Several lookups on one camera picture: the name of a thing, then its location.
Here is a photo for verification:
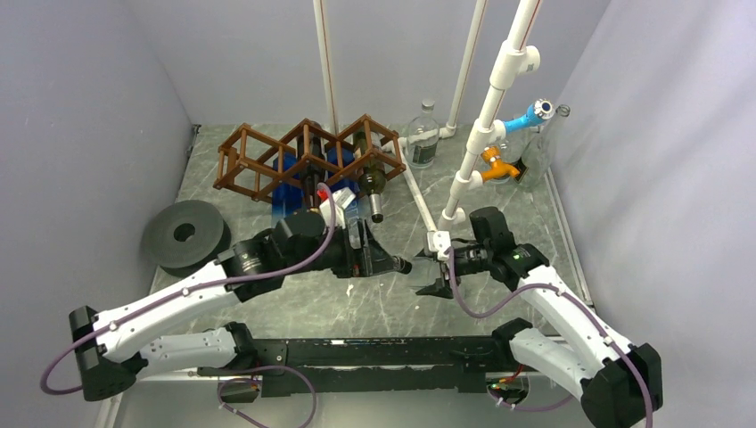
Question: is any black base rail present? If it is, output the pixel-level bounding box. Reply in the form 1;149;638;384
194;333;521;398

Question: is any brown wooden wine rack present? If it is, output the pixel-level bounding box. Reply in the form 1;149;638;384
213;114;407;203

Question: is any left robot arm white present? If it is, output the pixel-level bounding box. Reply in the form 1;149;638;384
69;210;412;401

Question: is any orange pipe tap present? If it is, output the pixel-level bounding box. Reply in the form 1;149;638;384
480;145;521;182

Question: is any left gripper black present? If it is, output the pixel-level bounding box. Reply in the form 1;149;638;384
284;218;400;278

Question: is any blue pipe valve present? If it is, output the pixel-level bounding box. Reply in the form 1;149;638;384
504;98;555;134

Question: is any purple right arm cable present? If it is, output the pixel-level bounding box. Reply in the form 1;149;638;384
446;248;653;428

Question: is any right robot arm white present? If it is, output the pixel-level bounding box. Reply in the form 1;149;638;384
417;207;663;427

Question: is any dark bottle gold cap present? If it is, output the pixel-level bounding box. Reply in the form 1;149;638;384
300;133;325;209

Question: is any blue square bottle right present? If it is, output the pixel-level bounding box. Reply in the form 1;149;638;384
326;147;363;196

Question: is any grey foam disc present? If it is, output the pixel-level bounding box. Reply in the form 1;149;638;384
141;200;231;277

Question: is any wide clear jar bottle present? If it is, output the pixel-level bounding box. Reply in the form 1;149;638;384
494;115;528;163

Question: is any clear bottle black cap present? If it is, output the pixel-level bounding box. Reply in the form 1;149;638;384
374;238;443;291

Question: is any tall clear wine bottle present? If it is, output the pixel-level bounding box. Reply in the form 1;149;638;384
515;104;571;191

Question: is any green wine bottle silver cap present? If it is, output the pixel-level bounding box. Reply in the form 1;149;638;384
353;130;387;224

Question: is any standing clear flask bottle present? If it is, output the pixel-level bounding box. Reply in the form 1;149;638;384
405;99;440;169

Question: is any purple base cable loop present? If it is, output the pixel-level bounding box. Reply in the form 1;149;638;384
216;365;318;428

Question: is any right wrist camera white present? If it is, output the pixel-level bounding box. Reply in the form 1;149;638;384
425;230;452;262

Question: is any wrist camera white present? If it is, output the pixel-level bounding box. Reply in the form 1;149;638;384
425;230;452;262
317;186;359;234

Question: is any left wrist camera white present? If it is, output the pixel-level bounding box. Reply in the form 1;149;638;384
317;186;359;234

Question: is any white PVC pipe frame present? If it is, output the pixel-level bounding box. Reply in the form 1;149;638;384
311;0;543;251

